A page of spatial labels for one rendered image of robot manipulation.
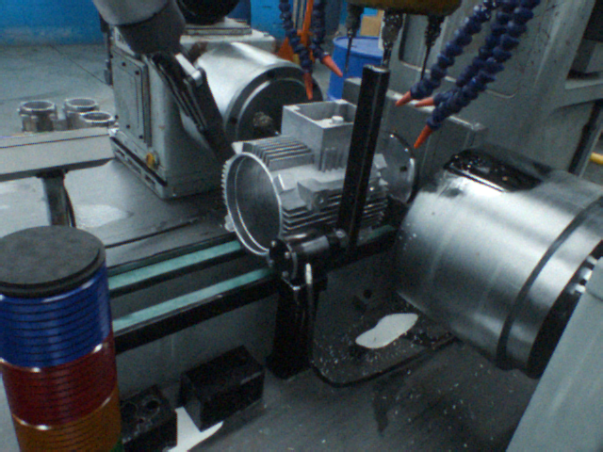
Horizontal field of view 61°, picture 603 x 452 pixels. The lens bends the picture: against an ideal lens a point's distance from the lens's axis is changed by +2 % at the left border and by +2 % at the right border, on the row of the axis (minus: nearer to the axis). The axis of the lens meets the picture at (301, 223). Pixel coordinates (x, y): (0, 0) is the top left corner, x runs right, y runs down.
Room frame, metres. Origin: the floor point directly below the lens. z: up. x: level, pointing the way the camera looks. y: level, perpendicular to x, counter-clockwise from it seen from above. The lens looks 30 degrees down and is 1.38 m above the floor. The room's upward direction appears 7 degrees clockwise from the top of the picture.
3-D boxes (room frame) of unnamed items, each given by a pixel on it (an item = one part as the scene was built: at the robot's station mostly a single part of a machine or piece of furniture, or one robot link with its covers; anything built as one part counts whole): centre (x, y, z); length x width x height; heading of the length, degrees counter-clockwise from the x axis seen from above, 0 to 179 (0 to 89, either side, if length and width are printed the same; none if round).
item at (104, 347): (0.21, 0.13, 1.14); 0.06 x 0.06 x 0.04
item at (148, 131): (1.24, 0.33, 0.99); 0.35 x 0.31 x 0.37; 42
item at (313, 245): (0.65, -0.17, 0.92); 0.45 x 0.13 x 0.24; 132
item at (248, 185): (0.73, 0.00, 1.02); 0.20 x 0.19 x 0.19; 131
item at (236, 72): (1.06, 0.17, 1.04); 0.37 x 0.25 x 0.25; 42
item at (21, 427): (0.21, 0.13, 1.10); 0.06 x 0.06 x 0.04
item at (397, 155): (0.86, -0.14, 1.02); 0.15 x 0.02 x 0.15; 42
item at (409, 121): (0.90, -0.18, 0.97); 0.30 x 0.11 x 0.34; 42
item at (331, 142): (0.76, -0.03, 1.11); 0.12 x 0.11 x 0.07; 131
